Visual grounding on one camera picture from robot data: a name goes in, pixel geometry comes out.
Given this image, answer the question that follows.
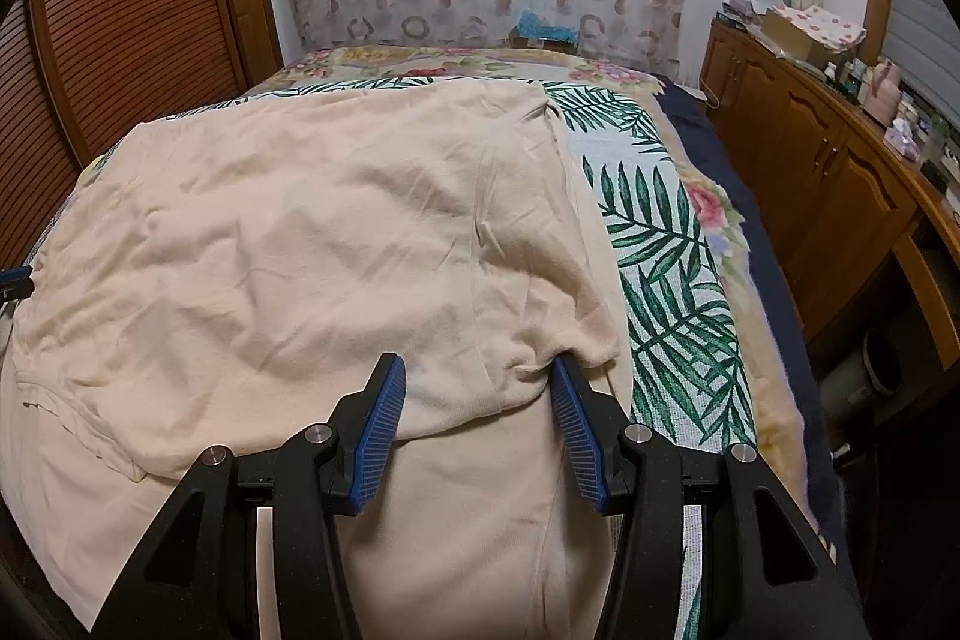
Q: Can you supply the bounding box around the brown louvered wooden wardrobe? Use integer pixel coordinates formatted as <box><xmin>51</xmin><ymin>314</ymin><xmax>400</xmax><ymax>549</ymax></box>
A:
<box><xmin>0</xmin><ymin>0</ymin><xmax>286</xmax><ymax>266</ymax></box>

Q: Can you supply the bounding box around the pink thermos jug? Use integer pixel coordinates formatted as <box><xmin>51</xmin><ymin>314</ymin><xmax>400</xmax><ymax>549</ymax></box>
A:
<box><xmin>862</xmin><ymin>56</ymin><xmax>903</xmax><ymax>120</ymax></box>

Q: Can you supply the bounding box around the floral patterned cloth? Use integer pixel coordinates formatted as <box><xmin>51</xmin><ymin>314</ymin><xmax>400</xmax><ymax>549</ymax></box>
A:
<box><xmin>776</xmin><ymin>4</ymin><xmax>867</xmax><ymax>49</ymax></box>

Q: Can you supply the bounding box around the grey waste bin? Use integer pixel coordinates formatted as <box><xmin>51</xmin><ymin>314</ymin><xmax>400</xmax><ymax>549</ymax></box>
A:
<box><xmin>817</xmin><ymin>329</ymin><xmax>901</xmax><ymax>416</ymax></box>

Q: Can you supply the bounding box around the blue crumpled cloth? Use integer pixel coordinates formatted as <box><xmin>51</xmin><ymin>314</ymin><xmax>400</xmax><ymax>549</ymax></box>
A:
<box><xmin>514</xmin><ymin>10</ymin><xmax>580</xmax><ymax>45</ymax></box>

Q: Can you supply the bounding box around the purple tissue pack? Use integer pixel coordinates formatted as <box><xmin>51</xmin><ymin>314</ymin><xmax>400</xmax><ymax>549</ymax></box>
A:
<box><xmin>885</xmin><ymin>119</ymin><xmax>922</xmax><ymax>154</ymax></box>

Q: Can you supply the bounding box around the grey window blind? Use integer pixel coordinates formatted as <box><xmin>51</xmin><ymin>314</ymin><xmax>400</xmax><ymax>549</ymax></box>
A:
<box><xmin>881</xmin><ymin>0</ymin><xmax>960</xmax><ymax>109</ymax></box>

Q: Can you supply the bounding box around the open cardboard box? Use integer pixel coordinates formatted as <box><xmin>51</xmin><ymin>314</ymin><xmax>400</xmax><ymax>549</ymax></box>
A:
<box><xmin>761</xmin><ymin>10</ymin><xmax>833</xmax><ymax>67</ymax></box>

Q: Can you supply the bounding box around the navy bed sheet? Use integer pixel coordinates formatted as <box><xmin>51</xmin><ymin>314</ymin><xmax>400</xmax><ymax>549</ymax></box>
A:
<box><xmin>660</xmin><ymin>77</ymin><xmax>856</xmax><ymax>573</ymax></box>

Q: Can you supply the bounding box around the long wooden cabinet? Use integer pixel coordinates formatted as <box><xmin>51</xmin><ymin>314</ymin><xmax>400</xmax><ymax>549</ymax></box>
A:
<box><xmin>701</xmin><ymin>17</ymin><xmax>960</xmax><ymax>371</ymax></box>

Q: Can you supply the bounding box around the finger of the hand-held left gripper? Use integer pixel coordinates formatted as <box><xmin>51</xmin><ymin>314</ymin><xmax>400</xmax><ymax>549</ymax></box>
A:
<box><xmin>0</xmin><ymin>267</ymin><xmax>36</xmax><ymax>305</ymax></box>

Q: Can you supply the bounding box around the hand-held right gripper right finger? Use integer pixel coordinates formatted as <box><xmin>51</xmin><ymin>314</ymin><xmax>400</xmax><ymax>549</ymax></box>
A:
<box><xmin>551</xmin><ymin>356</ymin><xmax>863</xmax><ymax>640</ymax></box>

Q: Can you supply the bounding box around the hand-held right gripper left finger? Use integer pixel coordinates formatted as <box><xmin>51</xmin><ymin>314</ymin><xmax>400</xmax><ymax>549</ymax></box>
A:
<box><xmin>90</xmin><ymin>353</ymin><xmax>408</xmax><ymax>640</ymax></box>

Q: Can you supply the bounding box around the beige printed t-shirt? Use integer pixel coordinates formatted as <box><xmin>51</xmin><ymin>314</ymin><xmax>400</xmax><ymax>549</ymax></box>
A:
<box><xmin>0</xmin><ymin>77</ymin><xmax>631</xmax><ymax>640</ymax></box>

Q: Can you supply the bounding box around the row of small bottles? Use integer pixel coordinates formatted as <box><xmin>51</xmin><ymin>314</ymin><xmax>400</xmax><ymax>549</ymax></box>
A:
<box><xmin>825</xmin><ymin>59</ymin><xmax>871</xmax><ymax>101</ymax></box>

